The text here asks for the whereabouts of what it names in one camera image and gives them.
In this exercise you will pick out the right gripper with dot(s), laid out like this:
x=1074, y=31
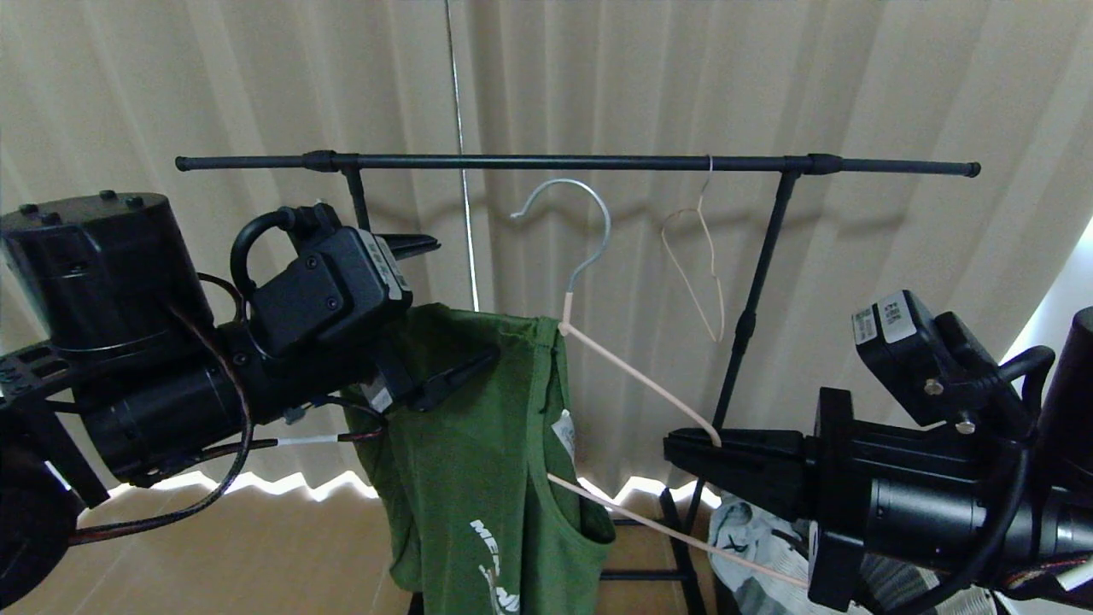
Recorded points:
x=931, y=504

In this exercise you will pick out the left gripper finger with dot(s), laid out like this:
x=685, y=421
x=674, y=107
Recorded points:
x=408, y=246
x=448, y=383

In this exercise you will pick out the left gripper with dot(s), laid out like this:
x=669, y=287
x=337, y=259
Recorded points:
x=171, y=418

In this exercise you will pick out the green long-sleeved shirt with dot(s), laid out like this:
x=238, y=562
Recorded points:
x=478, y=461

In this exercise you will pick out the pink clothes hanger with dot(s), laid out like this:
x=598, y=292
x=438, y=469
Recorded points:
x=693, y=293
x=567, y=309

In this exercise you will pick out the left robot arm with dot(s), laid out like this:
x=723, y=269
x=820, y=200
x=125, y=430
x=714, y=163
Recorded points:
x=102, y=273

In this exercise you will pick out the white laundry basket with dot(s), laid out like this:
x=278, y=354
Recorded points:
x=905, y=589

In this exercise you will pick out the black clothes rack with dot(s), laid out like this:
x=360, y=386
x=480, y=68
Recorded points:
x=598, y=161

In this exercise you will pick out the pale grey printed garment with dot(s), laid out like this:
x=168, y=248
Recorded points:
x=751, y=547

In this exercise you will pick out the beige curtain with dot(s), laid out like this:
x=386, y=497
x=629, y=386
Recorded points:
x=128, y=85

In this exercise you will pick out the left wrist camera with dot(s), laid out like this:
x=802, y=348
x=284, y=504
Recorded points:
x=324, y=290

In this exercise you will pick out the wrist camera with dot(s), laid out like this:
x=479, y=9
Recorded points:
x=324, y=290
x=905, y=350

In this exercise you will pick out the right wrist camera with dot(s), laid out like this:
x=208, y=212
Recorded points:
x=905, y=350

